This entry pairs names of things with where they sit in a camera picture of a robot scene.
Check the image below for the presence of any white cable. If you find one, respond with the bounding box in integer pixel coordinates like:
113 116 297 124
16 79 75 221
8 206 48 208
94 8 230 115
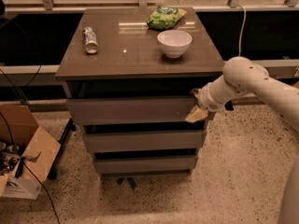
237 3 247 58

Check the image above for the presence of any grey drawer cabinet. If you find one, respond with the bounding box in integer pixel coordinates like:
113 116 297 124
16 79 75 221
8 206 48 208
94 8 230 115
56 8 224 177

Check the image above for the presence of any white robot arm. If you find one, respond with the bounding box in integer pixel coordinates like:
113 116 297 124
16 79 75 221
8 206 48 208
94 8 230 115
185 56 299 224

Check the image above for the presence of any green chip bag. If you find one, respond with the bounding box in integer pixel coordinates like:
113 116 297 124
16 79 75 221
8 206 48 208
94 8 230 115
146 7 187 31

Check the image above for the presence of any black stand leg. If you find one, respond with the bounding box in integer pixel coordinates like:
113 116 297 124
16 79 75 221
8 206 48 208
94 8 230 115
48 119 76 180

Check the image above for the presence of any white ceramic bowl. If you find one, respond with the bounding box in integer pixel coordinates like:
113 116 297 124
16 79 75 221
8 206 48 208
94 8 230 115
157 30 192 58

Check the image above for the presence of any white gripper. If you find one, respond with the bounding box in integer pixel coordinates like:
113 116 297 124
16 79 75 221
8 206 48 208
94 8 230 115
185 84 222 123

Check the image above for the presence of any grey top drawer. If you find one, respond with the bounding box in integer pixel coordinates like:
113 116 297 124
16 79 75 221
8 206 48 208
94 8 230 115
66 96 196 125

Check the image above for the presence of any grey middle drawer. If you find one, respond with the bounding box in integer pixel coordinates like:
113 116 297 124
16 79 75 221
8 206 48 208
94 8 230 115
82 131 206 153

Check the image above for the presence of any grey drawer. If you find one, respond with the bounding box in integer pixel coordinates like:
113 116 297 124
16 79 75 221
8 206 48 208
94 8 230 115
93 156 198 174
66 96 196 125
82 131 206 153

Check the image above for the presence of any grey bottom drawer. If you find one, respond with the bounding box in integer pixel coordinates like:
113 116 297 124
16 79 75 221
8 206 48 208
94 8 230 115
93 156 198 174

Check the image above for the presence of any cardboard box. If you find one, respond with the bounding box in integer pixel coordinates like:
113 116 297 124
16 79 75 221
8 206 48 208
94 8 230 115
0 105 60 200

